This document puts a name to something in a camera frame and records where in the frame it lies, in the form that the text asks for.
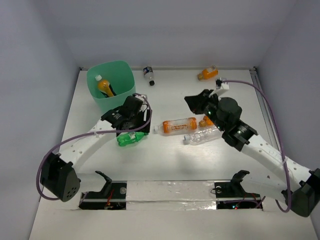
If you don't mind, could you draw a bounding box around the clear empty water bottle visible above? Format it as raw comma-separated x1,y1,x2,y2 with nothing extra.
183,125,222,145

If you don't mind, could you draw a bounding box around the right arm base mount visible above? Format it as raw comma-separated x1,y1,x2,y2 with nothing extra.
210,170,264,210

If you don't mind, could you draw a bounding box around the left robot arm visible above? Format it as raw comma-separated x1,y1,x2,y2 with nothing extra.
36,93,153,202

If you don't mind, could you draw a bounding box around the orange juice bottle blue label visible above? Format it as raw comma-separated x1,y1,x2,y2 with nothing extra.
95,75,117,98

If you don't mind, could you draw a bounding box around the amber ribbed orange bottle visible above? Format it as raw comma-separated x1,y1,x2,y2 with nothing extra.
197,65,219,81

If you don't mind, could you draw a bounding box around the green Sprite bottle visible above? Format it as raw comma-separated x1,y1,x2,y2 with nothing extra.
116,132,148,147

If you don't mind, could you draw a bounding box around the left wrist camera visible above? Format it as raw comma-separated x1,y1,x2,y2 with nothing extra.
139,94,149,121

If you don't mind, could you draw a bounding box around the green plastic bin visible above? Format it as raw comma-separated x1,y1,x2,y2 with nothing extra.
86,60,136,114

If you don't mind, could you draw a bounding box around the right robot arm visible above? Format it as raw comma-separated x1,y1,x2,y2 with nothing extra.
184,89,320,217

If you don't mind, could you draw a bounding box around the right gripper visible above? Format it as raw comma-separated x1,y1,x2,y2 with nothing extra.
185,88,226,131

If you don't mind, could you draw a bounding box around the small orange juice bottle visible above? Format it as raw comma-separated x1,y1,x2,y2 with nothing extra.
198,115,214,128

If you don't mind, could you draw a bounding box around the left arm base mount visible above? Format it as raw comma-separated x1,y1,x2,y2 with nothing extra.
78,171,128,210

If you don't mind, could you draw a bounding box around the clear Pepsi bottle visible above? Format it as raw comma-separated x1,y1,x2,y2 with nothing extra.
142,66,155,86

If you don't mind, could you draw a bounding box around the aluminium rail right edge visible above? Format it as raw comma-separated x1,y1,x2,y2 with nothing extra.
249,67,291,178

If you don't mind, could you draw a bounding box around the clear bottle orange label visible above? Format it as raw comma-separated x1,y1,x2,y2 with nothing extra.
153,117,198,136

